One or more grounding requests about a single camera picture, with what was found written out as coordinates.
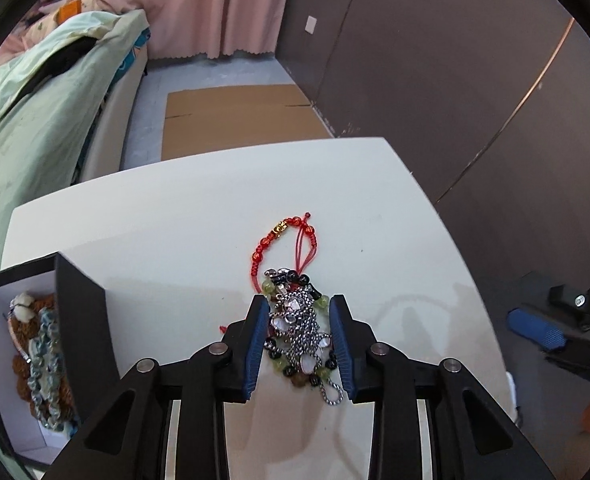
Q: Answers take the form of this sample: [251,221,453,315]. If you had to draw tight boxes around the red cord bracelet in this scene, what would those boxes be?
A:
[251,212,322,295]

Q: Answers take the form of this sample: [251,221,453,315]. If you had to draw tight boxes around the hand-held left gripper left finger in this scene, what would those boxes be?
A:
[35,294,272,480]

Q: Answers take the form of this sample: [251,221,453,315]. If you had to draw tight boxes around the green bed sheet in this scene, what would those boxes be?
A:
[0,72,113,282]

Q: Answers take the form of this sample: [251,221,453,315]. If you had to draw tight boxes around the silver ball chain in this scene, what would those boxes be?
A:
[266,284,349,407]

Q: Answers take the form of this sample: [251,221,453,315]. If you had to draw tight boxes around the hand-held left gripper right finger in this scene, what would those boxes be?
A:
[329,294,558,480]

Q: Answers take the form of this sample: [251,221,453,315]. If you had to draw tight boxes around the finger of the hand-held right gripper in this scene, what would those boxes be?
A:
[506,308,570,350]
[542,337,590,387]

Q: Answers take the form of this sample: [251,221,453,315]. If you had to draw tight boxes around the white fluffy charm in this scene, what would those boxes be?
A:
[10,292,39,322]

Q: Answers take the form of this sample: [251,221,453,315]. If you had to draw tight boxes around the wide pink curtain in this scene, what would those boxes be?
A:
[94,0,302,62]

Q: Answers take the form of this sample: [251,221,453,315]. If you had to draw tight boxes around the printed cream blanket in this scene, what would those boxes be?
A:
[21,0,97,37]

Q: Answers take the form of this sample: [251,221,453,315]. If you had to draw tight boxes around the pale green duvet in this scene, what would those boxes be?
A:
[0,9,147,128]

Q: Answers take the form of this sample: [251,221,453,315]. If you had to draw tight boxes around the flat cardboard sheet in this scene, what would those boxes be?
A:
[160,83,334,164]

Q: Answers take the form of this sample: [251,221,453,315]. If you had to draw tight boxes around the black box with white inside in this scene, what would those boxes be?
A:
[0,252,109,472]

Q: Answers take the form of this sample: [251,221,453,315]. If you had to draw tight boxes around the orange box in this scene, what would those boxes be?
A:
[58,0,84,22]

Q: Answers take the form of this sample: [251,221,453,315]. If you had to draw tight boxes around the blue braided bracelet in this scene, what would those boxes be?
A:
[26,306,80,435]

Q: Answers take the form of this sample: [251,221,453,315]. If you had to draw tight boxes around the black garment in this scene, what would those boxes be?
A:
[18,36,102,99]

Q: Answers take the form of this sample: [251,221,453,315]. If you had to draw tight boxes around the bracelets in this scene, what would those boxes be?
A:
[9,294,78,426]

